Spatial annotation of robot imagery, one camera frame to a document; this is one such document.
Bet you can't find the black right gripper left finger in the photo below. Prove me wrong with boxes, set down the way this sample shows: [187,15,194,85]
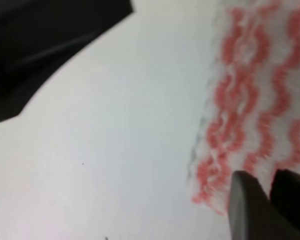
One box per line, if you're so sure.
[228,171,300,240]

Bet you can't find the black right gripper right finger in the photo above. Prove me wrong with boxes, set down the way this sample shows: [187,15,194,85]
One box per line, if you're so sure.
[270,169,300,225]

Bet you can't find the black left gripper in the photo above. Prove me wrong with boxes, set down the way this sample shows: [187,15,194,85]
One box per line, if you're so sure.
[0,0,133,122]

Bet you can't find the pink white wavy striped towel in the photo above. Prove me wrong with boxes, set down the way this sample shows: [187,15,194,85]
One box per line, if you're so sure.
[189,0,300,215]

